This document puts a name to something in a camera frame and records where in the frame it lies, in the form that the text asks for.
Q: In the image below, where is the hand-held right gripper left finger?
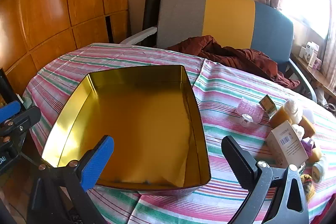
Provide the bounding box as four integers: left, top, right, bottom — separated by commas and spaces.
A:
26, 135, 115, 224

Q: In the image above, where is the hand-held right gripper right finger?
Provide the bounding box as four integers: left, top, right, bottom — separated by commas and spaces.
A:
221, 135, 310, 224

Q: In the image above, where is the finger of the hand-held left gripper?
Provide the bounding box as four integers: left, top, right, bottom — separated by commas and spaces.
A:
0, 106, 42, 151
0, 102, 21, 123

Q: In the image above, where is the gold tin box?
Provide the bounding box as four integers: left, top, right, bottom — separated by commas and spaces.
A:
41, 65, 212, 197

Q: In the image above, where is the white cardboard box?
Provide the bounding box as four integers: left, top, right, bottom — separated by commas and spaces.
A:
266, 120, 309, 169

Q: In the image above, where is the white item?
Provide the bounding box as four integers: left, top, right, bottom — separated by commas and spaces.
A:
291, 124, 305, 139
312, 156, 328, 182

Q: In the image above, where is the small purple item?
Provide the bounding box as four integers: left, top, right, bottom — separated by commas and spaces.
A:
301, 138, 315, 152

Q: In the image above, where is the clear plastic box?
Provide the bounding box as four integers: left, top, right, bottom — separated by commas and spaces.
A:
236, 97, 265, 127

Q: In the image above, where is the small gold green box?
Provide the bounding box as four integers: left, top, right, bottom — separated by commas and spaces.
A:
260, 95, 277, 117

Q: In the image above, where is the striped tablecloth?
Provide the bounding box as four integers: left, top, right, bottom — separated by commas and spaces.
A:
22, 42, 336, 224

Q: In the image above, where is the yellow knitted item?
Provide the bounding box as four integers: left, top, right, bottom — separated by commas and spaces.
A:
299, 174, 317, 201

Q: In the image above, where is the maroon jacket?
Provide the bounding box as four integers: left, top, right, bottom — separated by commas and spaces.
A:
166, 35, 301, 90

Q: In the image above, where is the wooden desk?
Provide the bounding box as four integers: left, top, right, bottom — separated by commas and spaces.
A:
290, 52, 336, 98

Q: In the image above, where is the wooden wardrobe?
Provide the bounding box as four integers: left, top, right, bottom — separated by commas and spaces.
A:
0, 0, 130, 98

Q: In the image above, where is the white product box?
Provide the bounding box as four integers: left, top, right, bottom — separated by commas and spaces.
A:
299, 40, 320, 68

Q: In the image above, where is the grey yellow blue chair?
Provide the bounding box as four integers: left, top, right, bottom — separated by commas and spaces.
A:
119, 0, 318, 104

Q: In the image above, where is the black rolled mat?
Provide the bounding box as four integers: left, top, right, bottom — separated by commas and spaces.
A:
142, 0, 166, 47

